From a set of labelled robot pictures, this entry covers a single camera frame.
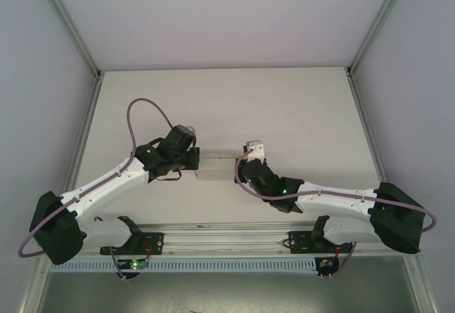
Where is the white paper box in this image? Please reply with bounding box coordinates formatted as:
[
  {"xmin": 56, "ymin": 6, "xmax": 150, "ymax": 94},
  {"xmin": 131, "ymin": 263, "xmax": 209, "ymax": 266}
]
[{"xmin": 194, "ymin": 151, "xmax": 247, "ymax": 183}]

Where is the grey metal sheet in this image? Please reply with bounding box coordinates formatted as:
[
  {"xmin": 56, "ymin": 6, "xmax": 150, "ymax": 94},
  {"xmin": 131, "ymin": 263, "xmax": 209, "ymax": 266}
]
[{"xmin": 38, "ymin": 255, "xmax": 437, "ymax": 313}]

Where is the left lower aluminium strut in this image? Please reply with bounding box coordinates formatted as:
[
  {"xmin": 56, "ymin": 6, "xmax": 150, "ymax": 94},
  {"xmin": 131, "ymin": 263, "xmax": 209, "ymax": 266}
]
[{"xmin": 17, "ymin": 255, "xmax": 51, "ymax": 313}]

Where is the aluminium strut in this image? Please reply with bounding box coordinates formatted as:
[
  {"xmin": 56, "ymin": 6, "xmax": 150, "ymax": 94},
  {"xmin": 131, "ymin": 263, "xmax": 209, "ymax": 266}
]
[
  {"xmin": 405, "ymin": 255, "xmax": 441, "ymax": 313},
  {"xmin": 17, "ymin": 255, "xmax": 51, "ymax": 313}
]

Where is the right lower aluminium strut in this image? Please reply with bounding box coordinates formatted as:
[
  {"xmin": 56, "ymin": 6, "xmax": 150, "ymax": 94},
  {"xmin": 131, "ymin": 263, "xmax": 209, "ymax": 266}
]
[{"xmin": 405, "ymin": 255, "xmax": 441, "ymax": 313}]

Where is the black thin cable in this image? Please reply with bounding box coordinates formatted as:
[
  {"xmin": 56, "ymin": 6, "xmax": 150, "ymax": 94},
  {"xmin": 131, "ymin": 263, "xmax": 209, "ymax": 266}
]
[{"xmin": 149, "ymin": 169, "xmax": 183, "ymax": 184}]

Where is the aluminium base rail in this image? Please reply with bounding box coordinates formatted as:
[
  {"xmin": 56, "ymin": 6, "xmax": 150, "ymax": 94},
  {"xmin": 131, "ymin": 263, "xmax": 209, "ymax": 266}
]
[{"xmin": 80, "ymin": 222, "xmax": 422, "ymax": 257}]

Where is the left aluminium table side rail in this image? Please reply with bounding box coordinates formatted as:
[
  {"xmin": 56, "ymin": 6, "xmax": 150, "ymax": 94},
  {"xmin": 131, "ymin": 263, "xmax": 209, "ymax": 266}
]
[{"xmin": 55, "ymin": 73, "xmax": 105, "ymax": 232}]

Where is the aluminium table side rail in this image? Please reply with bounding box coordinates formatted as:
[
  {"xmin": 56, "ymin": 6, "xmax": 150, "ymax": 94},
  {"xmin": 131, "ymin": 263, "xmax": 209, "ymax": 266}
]
[
  {"xmin": 55, "ymin": 73, "xmax": 105, "ymax": 232},
  {"xmin": 346, "ymin": 74, "xmax": 402, "ymax": 227}
]

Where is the white slotted cable duct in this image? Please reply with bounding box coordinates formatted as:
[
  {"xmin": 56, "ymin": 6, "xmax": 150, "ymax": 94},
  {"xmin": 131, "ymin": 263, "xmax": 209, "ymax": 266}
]
[{"xmin": 49, "ymin": 258, "xmax": 318, "ymax": 275}]

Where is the right aluminium table side rail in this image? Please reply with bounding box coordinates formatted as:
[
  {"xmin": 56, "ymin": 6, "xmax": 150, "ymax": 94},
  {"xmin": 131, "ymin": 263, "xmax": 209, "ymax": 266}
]
[{"xmin": 346, "ymin": 74, "xmax": 402, "ymax": 227}]

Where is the left aluminium frame post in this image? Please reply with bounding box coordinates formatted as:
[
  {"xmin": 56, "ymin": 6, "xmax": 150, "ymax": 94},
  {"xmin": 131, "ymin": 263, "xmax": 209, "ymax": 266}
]
[{"xmin": 34, "ymin": 0, "xmax": 105, "ymax": 80}]

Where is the aluminium frame post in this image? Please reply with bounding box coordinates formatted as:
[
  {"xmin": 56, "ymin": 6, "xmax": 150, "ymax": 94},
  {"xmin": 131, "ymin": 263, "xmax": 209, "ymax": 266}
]
[
  {"xmin": 346, "ymin": 0, "xmax": 415, "ymax": 78},
  {"xmin": 34, "ymin": 0, "xmax": 105, "ymax": 80}
]

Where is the right aluminium frame post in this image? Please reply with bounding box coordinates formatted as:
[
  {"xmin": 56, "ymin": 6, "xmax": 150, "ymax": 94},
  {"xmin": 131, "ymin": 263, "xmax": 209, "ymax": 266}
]
[{"xmin": 346, "ymin": 0, "xmax": 415, "ymax": 78}]

